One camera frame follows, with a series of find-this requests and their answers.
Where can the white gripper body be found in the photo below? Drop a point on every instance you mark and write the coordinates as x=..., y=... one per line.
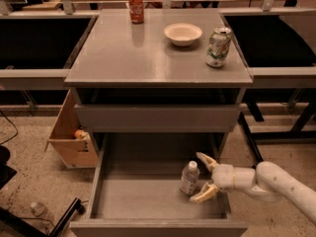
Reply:
x=223, y=178

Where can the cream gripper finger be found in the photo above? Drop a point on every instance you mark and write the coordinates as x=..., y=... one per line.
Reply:
x=209, y=162
x=206, y=192

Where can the clear plastic water bottle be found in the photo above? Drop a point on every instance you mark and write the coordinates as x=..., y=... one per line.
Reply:
x=189, y=178

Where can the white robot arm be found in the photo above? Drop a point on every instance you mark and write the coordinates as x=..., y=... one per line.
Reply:
x=267, y=182

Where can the open middle drawer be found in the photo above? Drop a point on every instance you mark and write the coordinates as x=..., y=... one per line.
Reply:
x=136, y=190

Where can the grey drawer cabinet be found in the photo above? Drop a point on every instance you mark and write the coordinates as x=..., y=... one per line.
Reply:
x=122, y=63

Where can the closed top drawer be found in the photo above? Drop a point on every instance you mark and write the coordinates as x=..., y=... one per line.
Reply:
x=157, y=118

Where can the clear bottle on floor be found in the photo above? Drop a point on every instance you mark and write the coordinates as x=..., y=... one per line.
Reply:
x=39, y=210

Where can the black table leg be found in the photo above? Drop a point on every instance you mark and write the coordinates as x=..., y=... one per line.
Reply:
x=251, y=141

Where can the green white soda can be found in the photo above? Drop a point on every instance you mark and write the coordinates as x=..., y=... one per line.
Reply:
x=218, y=46

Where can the white paper bowl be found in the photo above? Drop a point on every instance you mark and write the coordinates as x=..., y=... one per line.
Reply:
x=182, y=34

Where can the orange fruit in box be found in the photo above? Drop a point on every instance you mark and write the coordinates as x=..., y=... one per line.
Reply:
x=78, y=134

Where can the cardboard box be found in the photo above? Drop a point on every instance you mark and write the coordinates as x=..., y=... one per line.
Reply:
x=74, y=153

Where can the black stand leg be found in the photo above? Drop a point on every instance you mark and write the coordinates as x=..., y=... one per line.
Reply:
x=27, y=230

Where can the orange soda can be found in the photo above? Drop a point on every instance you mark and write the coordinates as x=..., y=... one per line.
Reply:
x=136, y=11

